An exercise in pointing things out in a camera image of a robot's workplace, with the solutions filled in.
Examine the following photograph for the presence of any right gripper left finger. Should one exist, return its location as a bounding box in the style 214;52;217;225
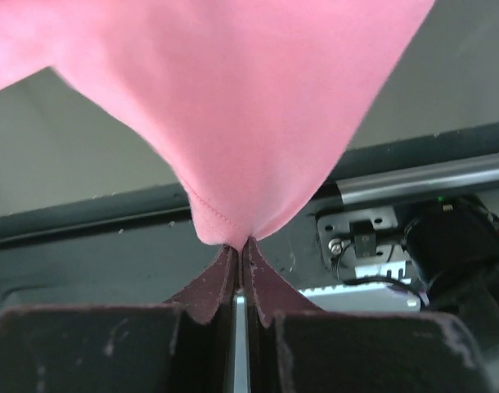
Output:
0;247;237;392

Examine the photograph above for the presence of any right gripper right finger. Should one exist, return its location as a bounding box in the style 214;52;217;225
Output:
241;239;493;392

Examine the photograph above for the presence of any pink t-shirt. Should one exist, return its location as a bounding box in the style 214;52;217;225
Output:
0;1;433;249

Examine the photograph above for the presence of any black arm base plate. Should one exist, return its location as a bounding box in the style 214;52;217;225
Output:
0;123;499;309

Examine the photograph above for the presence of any aluminium frame rail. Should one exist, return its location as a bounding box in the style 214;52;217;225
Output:
336;153;499;206

